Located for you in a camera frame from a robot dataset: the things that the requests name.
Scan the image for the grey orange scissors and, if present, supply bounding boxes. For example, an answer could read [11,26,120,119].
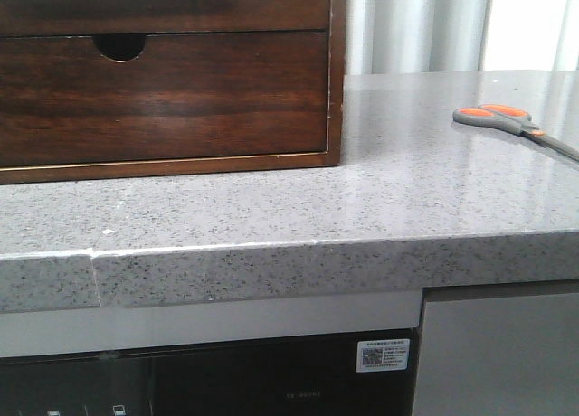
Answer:
[452,104,578,162]

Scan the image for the dark wooden drawer cabinet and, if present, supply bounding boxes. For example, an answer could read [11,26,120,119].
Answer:
[1,0,346,184]

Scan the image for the black built-in appliance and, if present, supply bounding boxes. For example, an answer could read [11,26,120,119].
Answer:
[1,328,417,415]

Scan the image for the white QR code sticker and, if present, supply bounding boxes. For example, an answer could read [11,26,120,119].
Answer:
[356,338,411,373]

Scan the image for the white curtain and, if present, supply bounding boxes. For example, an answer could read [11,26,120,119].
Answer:
[346,0,578,75]

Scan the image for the grey cabinet door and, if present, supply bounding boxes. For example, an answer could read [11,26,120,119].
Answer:
[413,293,578,415]

